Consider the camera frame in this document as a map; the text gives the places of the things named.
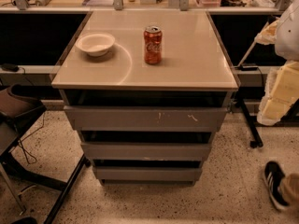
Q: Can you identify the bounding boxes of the grey drawer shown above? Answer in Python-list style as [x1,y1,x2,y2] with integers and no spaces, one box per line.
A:
[93,167,202,182]
[81,143,211,161]
[64,105,226,132]

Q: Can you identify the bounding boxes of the black table leg right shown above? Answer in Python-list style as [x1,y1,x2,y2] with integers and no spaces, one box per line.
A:
[238,99,263,148]

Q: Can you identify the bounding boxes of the grey bottom drawer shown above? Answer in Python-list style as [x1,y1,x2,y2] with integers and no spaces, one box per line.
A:
[93,167,202,182]

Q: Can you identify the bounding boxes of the red soda can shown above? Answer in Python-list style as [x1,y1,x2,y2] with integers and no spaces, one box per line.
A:
[144,25,163,64]

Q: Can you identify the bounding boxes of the black power adapter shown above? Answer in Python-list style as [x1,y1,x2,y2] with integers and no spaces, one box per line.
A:
[1,63,19,72]
[240,63,258,71]

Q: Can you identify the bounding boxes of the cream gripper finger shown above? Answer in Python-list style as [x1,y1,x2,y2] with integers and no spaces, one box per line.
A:
[254,21,278,45]
[257,61,299,126]

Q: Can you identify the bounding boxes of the black power adapter left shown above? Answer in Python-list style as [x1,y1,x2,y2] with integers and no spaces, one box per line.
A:
[1,63,19,72]

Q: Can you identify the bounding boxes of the black power adapter right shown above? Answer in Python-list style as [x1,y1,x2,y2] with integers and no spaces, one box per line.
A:
[240,63,258,71]

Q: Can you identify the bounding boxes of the grey drawer cabinet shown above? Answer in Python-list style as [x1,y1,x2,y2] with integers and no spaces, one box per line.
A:
[51,9,240,186]

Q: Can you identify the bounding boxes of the grey top drawer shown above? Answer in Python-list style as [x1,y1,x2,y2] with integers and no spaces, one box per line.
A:
[64,105,226,132]

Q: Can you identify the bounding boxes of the black white sneaker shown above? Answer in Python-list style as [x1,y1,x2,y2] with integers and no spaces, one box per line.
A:
[263,161,289,211]

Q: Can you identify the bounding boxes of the black office chair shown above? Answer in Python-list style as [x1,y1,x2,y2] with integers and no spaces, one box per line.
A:
[0,85,90,224]

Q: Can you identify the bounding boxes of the black floor cable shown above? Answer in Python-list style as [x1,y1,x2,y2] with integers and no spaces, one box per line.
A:
[17,112,46,165]

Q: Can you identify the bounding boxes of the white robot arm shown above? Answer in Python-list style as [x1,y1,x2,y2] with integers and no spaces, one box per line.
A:
[255,0,299,126]

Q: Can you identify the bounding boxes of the white bowl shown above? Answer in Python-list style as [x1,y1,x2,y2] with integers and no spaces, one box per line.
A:
[76,33,115,57]

